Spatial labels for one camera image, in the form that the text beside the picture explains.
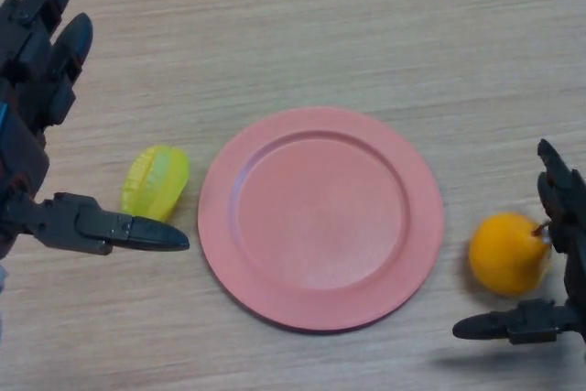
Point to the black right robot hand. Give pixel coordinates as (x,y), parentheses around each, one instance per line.
(574,281)

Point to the pink round plate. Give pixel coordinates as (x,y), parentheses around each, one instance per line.
(320,221)

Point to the yellow orange pear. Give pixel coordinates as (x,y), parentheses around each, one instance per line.
(508,253)

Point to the yellow green starfruit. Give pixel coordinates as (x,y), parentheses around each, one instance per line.
(155,182)

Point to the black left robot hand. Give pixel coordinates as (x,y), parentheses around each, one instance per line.
(20,157)

